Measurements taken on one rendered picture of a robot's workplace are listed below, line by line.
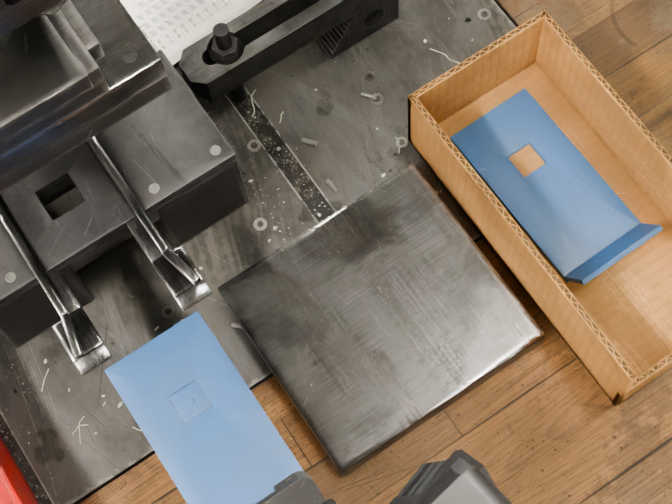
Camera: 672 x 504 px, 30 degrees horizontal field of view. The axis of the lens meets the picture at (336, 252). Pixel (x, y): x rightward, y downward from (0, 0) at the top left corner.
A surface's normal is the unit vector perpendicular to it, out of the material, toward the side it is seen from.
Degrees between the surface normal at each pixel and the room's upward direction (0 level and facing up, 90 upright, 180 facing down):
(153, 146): 0
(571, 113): 0
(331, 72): 0
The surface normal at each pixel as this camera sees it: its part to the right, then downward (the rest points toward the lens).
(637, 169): -0.83, 0.54
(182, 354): -0.04, -0.33
